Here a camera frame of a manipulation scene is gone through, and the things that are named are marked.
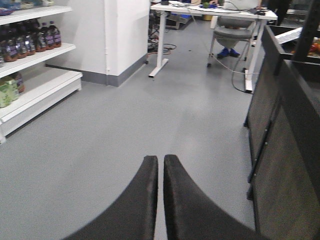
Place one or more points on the white office desk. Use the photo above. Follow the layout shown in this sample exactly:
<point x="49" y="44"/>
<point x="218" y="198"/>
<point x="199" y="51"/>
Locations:
<point x="179" y="8"/>

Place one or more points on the dark wooden display stand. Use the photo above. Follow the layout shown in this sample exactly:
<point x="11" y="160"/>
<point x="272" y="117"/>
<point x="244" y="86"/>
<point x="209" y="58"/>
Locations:
<point x="283" y="122"/>

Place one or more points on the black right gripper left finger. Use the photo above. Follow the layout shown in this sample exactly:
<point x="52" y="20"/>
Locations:
<point x="132" y="216"/>

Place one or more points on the grey office chair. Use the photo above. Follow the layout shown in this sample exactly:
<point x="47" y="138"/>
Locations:
<point x="228" y="32"/>

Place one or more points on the white store shelving unit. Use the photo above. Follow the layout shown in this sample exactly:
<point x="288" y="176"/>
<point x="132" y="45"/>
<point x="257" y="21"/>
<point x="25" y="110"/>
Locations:
<point x="44" y="87"/>

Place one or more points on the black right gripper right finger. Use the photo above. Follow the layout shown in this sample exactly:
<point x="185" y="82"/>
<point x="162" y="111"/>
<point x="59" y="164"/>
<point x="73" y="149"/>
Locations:
<point x="191" y="215"/>

